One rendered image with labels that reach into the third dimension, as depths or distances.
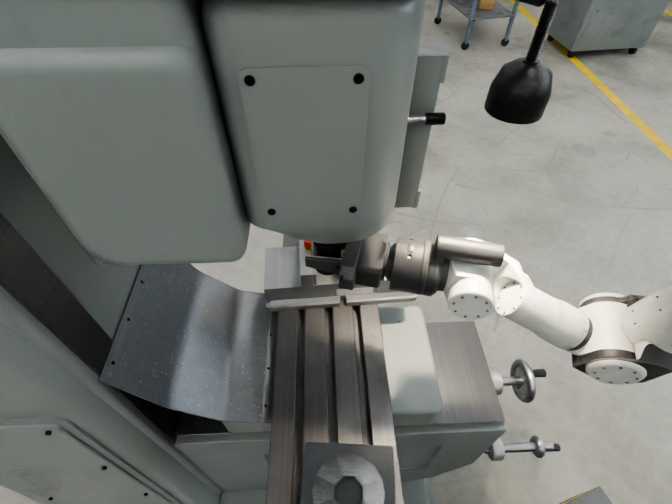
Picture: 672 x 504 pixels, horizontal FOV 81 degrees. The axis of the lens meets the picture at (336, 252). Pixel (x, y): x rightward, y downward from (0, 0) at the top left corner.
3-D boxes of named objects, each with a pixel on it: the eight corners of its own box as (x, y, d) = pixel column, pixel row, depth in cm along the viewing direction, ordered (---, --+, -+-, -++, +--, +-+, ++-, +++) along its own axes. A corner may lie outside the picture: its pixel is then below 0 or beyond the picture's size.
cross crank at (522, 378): (523, 369, 118) (538, 350, 109) (538, 409, 110) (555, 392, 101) (470, 371, 117) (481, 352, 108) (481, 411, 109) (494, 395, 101)
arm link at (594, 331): (505, 287, 69) (587, 332, 73) (503, 340, 63) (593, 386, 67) (556, 261, 61) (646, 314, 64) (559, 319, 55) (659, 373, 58)
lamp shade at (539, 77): (553, 111, 50) (575, 61, 46) (521, 131, 47) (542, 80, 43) (505, 90, 54) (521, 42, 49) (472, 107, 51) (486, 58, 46)
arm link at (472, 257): (416, 264, 69) (482, 275, 67) (410, 314, 62) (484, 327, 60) (427, 215, 61) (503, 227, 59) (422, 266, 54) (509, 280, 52)
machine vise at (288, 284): (405, 252, 101) (411, 222, 92) (418, 300, 91) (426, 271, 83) (268, 261, 99) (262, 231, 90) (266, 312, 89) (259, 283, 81)
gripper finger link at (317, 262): (305, 252, 63) (343, 258, 62) (306, 265, 65) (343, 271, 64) (302, 259, 62) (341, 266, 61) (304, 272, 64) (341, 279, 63)
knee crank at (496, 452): (552, 437, 114) (561, 430, 109) (561, 460, 110) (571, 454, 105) (478, 440, 113) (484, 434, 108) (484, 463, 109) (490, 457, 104)
